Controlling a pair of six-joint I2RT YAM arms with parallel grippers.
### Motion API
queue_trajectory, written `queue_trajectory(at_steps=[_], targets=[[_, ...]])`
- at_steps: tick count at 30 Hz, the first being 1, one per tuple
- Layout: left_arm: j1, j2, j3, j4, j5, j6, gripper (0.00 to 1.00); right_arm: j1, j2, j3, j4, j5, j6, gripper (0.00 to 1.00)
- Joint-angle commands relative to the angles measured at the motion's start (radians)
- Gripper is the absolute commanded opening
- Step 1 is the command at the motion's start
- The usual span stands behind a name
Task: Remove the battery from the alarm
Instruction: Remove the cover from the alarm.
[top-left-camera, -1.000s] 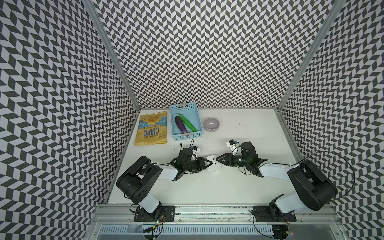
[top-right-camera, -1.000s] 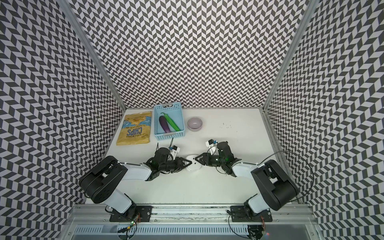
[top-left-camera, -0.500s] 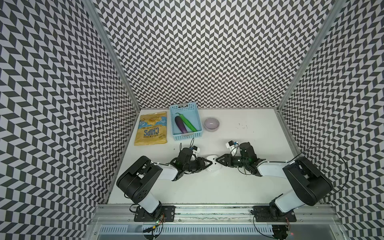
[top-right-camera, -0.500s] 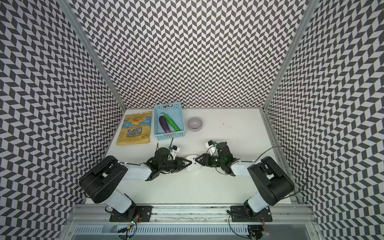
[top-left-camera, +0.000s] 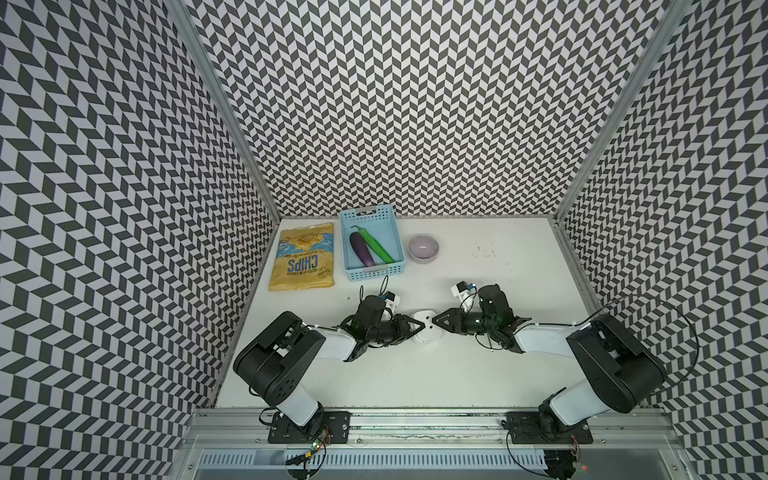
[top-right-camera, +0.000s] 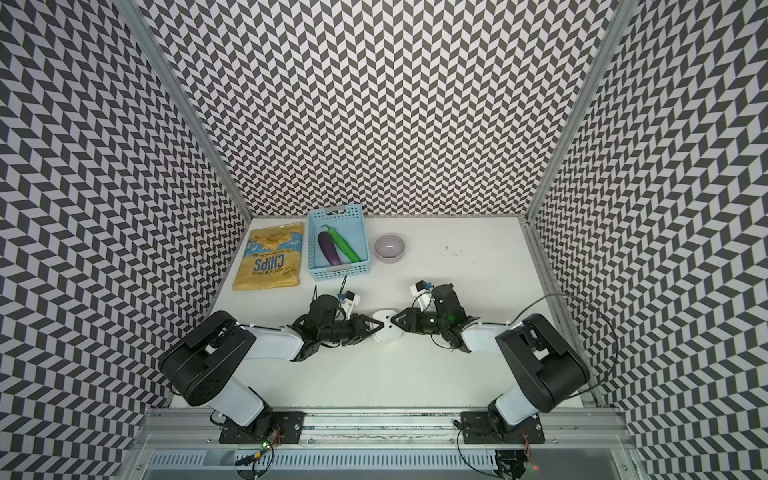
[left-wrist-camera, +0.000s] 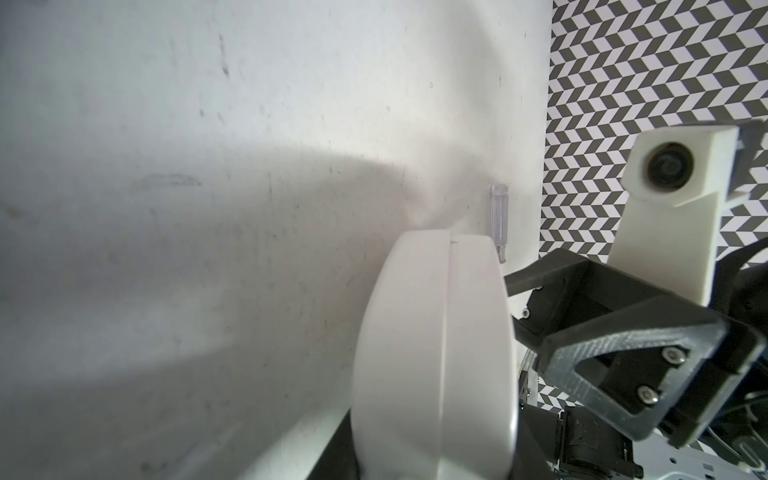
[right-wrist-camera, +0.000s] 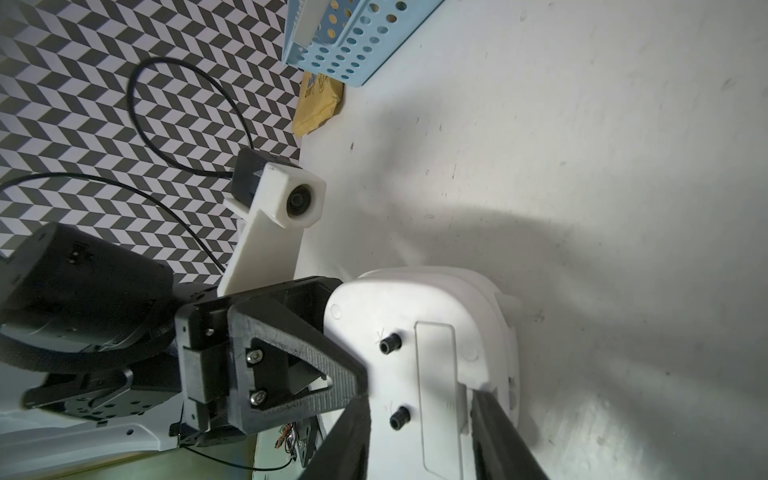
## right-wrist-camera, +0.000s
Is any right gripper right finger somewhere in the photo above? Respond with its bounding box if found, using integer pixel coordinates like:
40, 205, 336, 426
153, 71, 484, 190
470, 391, 549, 480

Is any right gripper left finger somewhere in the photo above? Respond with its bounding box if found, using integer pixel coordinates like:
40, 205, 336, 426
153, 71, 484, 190
298, 395, 371, 480

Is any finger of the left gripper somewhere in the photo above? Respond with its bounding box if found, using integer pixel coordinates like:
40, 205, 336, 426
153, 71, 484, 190
227, 297, 368, 434

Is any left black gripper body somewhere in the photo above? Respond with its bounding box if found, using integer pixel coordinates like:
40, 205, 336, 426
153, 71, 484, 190
175, 276, 342, 447

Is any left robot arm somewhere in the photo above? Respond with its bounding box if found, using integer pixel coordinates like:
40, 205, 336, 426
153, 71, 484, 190
1, 223, 368, 479

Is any yellow chips bag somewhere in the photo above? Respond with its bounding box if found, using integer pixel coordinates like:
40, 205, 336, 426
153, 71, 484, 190
292, 72, 344, 138

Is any light blue plastic basket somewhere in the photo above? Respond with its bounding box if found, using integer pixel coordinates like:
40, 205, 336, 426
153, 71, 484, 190
282, 0, 442, 87

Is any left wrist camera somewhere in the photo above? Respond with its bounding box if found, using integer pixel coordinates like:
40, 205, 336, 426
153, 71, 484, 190
217, 147, 327, 296

